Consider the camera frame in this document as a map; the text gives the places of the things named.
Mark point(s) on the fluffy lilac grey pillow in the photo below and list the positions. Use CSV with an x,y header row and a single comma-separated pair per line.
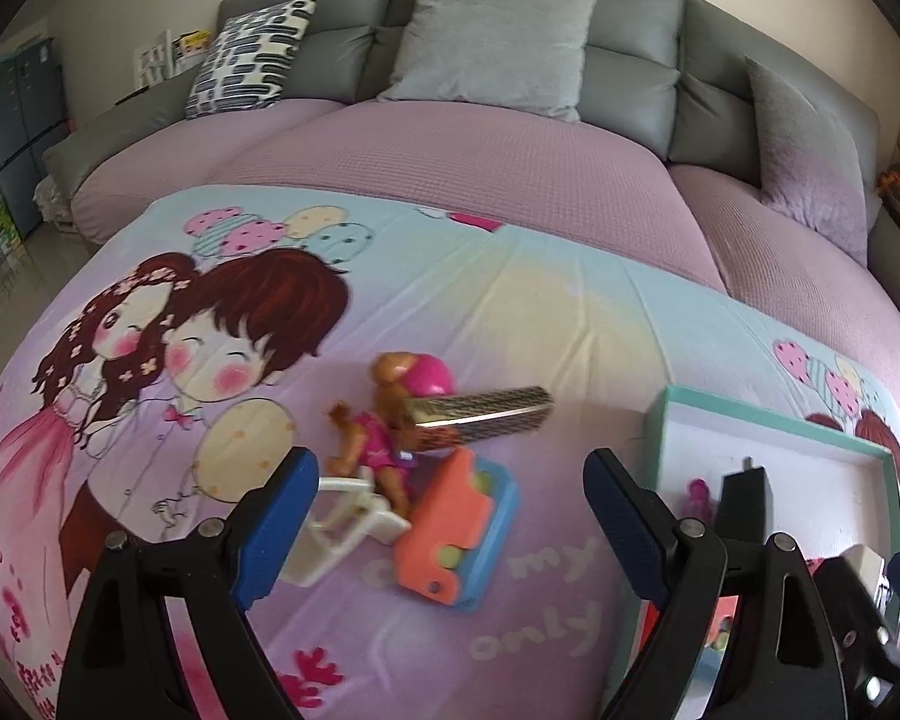
x,y
810,157

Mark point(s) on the blue cabinet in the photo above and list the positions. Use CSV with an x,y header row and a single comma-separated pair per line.
x,y
22,127

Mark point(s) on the black power adapter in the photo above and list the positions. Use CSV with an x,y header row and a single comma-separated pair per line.
x,y
746,502

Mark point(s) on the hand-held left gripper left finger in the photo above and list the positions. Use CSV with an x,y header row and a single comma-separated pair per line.
x,y
285,510

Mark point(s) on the small white object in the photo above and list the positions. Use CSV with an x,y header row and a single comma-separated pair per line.
x,y
864,561

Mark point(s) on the gold harmonica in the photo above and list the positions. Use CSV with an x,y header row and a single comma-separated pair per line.
x,y
487,409

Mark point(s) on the white box with teal rim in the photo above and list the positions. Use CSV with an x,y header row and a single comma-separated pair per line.
x,y
795,465

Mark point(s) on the orange and blue toy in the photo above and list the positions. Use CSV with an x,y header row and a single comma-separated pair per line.
x,y
435,532

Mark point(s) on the pink translucent lighter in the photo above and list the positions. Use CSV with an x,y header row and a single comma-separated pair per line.
x,y
697,496

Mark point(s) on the stack of papers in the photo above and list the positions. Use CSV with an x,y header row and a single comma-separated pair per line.
x,y
169,56

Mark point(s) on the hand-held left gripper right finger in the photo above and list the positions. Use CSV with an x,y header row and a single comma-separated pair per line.
x,y
619,510

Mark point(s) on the small doll with pink helmet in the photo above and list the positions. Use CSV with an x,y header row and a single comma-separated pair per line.
x,y
379,450

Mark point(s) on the printed blanket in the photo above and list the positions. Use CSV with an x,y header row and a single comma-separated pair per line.
x,y
532,300

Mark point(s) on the pink sofa cover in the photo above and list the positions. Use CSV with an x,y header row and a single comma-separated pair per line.
x,y
457,157

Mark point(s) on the black and white patterned pillow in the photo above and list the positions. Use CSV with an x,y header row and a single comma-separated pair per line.
x,y
251,52

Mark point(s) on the grey sofa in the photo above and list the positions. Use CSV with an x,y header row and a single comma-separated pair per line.
x,y
630,22

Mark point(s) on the plain grey pillow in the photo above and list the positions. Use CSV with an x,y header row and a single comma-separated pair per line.
x,y
487,45

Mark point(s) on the floral covered stool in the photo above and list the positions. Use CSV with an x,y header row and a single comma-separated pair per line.
x,y
51,199

